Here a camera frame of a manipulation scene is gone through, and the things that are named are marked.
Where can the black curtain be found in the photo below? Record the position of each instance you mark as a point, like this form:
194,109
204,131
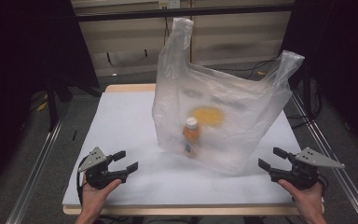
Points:
18,62
341,56

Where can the person's left hand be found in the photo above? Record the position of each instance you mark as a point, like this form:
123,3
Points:
94,197

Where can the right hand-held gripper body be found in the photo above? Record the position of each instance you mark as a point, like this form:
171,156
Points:
304,174

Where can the orange drink bottle white cap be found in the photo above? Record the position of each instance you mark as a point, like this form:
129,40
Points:
191,135

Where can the black horizontal bar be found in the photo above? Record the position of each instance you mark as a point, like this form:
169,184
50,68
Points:
167,14

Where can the person's right hand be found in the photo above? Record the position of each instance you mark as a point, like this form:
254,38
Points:
306,199

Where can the wooden table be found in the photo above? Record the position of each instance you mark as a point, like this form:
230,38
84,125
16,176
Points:
130,88

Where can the white wall power outlet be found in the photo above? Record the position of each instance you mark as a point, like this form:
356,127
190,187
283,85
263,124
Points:
169,3

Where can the white table mat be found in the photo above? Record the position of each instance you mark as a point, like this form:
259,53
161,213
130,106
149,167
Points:
121,124

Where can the aluminium floor rail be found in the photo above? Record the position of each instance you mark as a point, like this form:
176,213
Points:
34,174
332,155

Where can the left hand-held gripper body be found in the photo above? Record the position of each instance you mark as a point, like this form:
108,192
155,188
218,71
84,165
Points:
97,175

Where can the black metal stand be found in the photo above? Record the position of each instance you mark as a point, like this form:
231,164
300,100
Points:
53,105

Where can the translucent white plastic bag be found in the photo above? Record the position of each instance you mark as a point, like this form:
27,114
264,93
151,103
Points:
230,93

